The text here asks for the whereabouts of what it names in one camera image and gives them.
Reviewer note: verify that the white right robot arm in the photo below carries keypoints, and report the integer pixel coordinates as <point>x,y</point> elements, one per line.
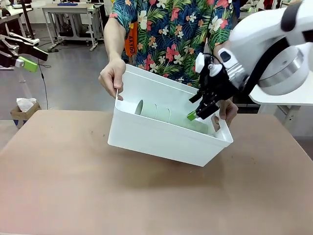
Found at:
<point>274,49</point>

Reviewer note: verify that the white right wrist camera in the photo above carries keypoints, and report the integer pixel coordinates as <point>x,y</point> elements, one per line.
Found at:
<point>200,62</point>

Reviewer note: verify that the floral hawaiian shirt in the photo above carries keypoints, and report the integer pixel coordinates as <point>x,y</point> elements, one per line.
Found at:
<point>171,31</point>

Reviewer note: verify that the person's right forearm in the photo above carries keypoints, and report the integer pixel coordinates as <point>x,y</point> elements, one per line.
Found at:
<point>113,39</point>

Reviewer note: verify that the white plastic basket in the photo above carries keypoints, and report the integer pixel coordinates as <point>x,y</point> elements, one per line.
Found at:
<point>159,142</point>

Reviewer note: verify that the cardboard box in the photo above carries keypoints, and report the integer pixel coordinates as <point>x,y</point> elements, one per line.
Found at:
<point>24,116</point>

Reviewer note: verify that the orange shorts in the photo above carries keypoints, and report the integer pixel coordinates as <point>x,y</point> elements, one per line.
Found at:
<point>132,41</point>

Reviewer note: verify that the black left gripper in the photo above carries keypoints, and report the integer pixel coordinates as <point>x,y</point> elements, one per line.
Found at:
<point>6,52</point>

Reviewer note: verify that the white workbench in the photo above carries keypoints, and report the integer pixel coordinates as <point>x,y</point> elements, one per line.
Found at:
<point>14,11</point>

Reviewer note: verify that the person's left hand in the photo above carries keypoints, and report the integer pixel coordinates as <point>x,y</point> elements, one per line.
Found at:
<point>230,110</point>

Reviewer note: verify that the black pole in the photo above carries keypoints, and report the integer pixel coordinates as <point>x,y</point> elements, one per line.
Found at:
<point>27,19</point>

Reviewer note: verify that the person's left forearm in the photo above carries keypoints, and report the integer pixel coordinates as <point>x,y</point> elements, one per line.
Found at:
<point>221,50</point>

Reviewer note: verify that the person's right hand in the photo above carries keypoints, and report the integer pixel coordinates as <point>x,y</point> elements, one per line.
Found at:
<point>111,76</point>

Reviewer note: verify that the white lab table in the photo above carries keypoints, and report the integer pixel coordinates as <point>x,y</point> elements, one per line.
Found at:
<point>36,41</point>

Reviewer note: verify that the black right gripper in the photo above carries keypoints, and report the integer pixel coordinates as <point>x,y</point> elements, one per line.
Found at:
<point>215,84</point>

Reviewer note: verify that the white tissue paper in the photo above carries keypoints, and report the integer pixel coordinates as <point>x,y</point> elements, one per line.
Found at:
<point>25,102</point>

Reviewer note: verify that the white wheeled table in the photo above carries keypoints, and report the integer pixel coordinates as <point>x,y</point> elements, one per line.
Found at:
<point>66,9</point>

